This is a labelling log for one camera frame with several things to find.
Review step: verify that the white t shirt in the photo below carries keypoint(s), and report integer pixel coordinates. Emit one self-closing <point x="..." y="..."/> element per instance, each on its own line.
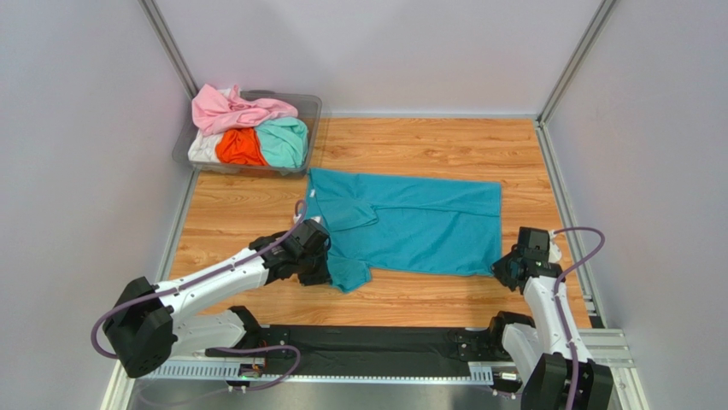
<point x="203" y="148"/>

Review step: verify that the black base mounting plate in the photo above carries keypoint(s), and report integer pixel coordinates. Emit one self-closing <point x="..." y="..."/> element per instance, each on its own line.
<point x="371" y="351"/>

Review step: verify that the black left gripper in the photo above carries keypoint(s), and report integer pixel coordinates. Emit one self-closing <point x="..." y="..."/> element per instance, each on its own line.
<point x="323" y="274"/>

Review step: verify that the small electronics board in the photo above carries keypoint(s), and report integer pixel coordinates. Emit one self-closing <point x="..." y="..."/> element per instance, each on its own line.
<point x="246" y="371"/>

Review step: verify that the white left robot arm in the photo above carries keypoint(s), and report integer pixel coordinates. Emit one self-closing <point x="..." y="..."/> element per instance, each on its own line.
<point x="152" y="323"/>

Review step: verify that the teal t shirt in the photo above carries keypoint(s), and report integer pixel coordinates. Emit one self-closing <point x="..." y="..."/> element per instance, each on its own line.
<point x="406" y="224"/>

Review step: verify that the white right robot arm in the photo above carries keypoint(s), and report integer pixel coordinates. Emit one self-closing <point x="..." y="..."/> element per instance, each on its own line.
<point x="556" y="367"/>

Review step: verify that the mint green t shirt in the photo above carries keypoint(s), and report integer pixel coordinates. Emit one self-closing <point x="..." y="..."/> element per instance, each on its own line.
<point x="284" y="142"/>

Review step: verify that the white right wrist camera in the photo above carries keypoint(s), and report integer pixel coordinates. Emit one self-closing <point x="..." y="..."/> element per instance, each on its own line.
<point x="555" y="253"/>

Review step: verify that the clear plastic storage bin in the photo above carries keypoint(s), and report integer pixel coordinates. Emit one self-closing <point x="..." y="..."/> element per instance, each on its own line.
<point x="309" y="111"/>

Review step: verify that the left aluminium corner post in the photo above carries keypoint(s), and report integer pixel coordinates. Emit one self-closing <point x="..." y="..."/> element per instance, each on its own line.
<point x="154" y="15"/>

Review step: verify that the pink t shirt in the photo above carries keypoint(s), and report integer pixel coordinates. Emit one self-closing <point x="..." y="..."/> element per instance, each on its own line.
<point x="214" y="111"/>

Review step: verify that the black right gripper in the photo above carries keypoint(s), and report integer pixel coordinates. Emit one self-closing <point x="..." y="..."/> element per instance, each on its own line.
<point x="503" y="270"/>

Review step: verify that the orange t shirt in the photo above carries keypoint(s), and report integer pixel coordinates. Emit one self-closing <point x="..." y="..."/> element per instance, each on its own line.
<point x="241" y="147"/>

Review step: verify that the aluminium frame rail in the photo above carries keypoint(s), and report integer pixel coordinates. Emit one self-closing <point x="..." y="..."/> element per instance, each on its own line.
<point x="577" y="58"/>

